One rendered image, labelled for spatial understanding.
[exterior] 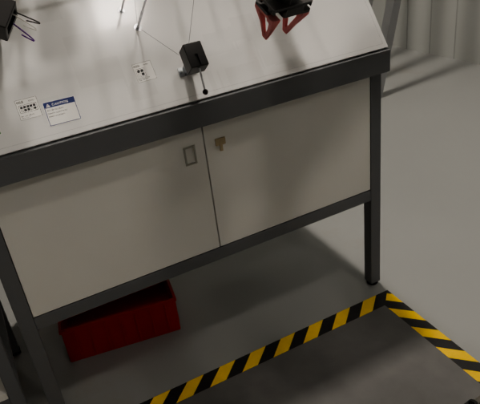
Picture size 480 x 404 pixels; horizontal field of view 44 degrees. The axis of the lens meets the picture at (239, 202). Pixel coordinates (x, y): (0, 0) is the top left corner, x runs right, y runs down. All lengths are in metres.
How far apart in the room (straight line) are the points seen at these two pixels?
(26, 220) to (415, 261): 1.44
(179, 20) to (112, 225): 0.56
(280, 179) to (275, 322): 0.55
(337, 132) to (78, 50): 0.78
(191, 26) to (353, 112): 0.56
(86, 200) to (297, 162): 0.63
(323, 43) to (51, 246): 0.90
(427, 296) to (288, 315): 0.49
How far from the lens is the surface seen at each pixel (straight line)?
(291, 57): 1.64
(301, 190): 1.81
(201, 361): 1.98
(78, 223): 1.56
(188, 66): 1.44
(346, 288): 2.20
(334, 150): 1.82
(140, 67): 1.51
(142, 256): 1.66
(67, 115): 1.45
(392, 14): 3.79
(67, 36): 1.52
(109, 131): 1.44
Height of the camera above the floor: 1.37
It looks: 30 degrees down
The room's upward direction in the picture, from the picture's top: 7 degrees counter-clockwise
